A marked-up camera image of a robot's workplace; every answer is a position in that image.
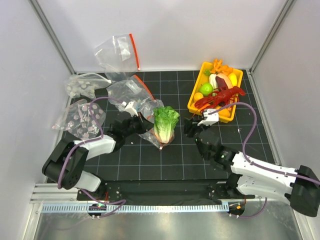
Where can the toy pink sausage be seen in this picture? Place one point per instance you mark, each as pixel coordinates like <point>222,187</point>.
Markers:
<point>226,80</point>

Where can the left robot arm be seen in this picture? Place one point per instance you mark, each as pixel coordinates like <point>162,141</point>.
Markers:
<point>65,165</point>

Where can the toy small orange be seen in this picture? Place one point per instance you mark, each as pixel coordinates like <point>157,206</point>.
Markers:
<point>197,96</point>

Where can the small green toy sprig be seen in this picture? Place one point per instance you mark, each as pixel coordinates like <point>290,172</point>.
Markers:
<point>207,72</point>

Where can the clear bag orange zipper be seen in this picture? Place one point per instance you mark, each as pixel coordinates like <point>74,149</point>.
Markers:
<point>118,55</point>
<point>150,136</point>
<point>132,90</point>

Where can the toy orange fruit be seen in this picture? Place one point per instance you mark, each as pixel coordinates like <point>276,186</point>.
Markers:
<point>224,112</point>

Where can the aluminium front rail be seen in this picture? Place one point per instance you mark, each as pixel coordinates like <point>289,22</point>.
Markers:
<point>53,200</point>

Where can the toy white garlic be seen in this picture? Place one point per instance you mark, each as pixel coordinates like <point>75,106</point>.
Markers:
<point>212,81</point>

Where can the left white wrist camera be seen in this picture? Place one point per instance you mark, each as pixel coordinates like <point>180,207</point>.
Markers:
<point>131,108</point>

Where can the yellow plastic tray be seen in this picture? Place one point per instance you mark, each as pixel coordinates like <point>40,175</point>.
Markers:
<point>201,79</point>

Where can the toy green lettuce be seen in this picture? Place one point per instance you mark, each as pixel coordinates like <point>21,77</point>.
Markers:
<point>165,121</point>

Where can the aluminium post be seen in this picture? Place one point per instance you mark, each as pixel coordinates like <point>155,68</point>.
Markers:
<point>280,19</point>
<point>51,34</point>

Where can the toy yellow lemon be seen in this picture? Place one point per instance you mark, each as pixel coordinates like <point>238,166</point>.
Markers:
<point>233,79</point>

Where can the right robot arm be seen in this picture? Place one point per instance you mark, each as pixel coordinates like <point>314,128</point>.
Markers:
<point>299,188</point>

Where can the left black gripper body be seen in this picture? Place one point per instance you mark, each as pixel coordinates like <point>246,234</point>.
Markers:
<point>136,125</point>

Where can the black grid mat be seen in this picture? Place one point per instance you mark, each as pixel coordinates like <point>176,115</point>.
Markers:
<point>138,159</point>

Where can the right aluminium post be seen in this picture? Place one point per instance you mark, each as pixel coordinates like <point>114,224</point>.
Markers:
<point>280,19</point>

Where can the toy red lobster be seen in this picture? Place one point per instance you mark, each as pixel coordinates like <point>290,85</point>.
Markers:
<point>217,97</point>

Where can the toy green apple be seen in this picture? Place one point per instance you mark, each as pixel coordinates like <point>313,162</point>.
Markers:
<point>206,89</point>

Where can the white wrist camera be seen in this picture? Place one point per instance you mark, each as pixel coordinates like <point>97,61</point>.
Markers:
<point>210,117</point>
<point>131,108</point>

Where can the bag of pink discs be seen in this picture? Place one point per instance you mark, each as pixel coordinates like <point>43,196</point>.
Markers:
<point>78,121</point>

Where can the upright clear bag orange zipper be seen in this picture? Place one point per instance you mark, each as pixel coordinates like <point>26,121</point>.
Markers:
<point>118,55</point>

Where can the left aluminium post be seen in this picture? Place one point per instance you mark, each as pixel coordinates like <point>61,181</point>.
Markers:
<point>51,34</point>

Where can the toy orange coral piece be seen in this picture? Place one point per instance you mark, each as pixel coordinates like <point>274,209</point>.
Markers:
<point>219,68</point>

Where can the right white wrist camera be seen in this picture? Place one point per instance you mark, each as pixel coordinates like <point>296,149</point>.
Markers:
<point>210,117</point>

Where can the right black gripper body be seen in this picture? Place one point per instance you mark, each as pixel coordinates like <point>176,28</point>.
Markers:
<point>196,137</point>

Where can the black mounting plate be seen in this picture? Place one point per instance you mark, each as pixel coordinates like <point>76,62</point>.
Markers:
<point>165,192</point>

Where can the bag of white discs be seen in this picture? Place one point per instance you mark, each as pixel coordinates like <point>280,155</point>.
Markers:
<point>85,85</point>

